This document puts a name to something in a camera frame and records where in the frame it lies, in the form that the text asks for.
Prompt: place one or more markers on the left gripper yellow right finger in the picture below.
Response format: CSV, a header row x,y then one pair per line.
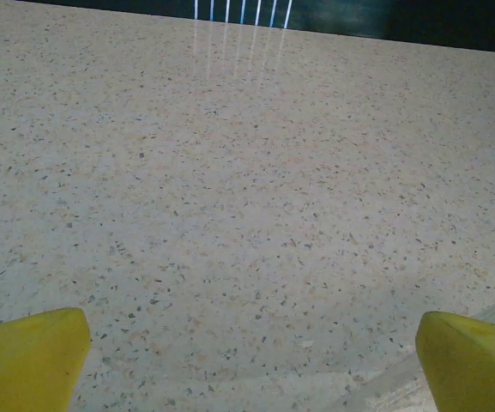
x,y
474,369

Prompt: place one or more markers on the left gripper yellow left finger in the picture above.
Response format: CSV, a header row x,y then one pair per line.
x,y
24,369

